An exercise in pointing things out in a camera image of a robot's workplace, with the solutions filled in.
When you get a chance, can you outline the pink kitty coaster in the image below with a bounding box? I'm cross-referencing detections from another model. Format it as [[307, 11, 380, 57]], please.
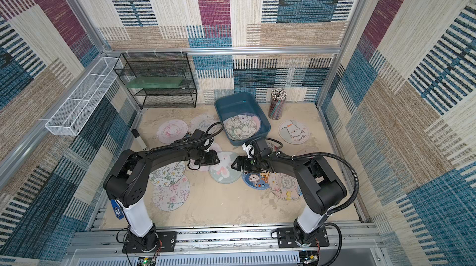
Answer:
[[156, 119, 188, 145]]

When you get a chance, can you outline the black wire shelf rack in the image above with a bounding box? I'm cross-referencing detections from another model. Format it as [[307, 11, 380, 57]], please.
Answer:
[[114, 52, 198, 109]]

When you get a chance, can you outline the blue character coaster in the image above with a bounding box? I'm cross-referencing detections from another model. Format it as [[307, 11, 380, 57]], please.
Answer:
[[242, 173, 270, 190]]

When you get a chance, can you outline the white marker black cap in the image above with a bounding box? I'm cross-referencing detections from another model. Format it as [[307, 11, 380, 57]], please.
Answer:
[[131, 129, 148, 150]]

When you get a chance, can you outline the green bunny coaster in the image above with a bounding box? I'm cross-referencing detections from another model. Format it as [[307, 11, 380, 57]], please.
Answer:
[[209, 151, 242, 184]]

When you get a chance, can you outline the teal plastic storage box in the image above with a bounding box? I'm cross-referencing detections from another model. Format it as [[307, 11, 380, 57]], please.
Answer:
[[215, 92, 271, 147]]

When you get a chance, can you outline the cream cartoon coaster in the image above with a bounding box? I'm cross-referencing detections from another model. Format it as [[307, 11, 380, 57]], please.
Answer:
[[268, 173, 302, 201]]

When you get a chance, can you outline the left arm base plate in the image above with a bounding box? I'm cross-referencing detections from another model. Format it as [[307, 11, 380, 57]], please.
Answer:
[[122, 230, 177, 254]]

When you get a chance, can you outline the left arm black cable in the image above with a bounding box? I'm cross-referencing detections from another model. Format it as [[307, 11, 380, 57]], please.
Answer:
[[155, 122, 225, 172]]

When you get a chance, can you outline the pink blossom coaster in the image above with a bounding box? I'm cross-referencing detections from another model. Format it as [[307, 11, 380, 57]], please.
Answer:
[[152, 175, 190, 212]]

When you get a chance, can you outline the blue handheld device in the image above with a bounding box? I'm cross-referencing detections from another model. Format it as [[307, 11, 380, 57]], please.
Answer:
[[110, 199, 125, 220]]

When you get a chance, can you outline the green board on shelf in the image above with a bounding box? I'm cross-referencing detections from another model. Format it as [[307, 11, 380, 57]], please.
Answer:
[[126, 77, 184, 89]]

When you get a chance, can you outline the cup of colored pencils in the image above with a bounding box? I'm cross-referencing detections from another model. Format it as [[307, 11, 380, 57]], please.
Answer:
[[268, 88, 287, 120]]

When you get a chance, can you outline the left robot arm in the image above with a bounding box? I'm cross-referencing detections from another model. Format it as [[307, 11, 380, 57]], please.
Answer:
[[103, 129, 223, 254]]

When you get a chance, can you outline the green flower outline coaster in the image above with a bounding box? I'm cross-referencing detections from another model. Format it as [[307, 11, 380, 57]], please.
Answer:
[[224, 113, 256, 141]]

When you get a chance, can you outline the pink rabbit coaster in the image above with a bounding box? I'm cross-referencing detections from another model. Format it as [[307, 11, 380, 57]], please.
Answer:
[[296, 147, 319, 156]]

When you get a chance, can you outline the white daisy coaster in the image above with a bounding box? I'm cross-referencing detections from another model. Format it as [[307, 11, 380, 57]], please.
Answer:
[[149, 162, 186, 187]]

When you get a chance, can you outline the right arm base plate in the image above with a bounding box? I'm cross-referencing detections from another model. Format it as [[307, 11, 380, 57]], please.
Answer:
[[275, 227, 330, 248]]

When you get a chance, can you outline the pale pink unicorn coaster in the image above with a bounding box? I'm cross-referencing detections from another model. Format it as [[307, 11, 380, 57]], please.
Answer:
[[250, 115, 262, 133]]

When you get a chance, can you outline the white wire mesh basket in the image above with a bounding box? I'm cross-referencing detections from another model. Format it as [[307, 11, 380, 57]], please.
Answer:
[[45, 57, 118, 137]]

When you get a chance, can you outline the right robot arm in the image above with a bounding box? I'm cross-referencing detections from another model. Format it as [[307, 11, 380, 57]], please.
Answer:
[[231, 138, 347, 247]]

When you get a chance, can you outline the white butterfly coaster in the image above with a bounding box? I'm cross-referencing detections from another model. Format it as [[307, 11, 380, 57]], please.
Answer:
[[188, 114, 219, 133]]

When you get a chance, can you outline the white dog coaster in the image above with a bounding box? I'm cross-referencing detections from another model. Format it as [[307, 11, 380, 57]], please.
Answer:
[[278, 120, 311, 145]]

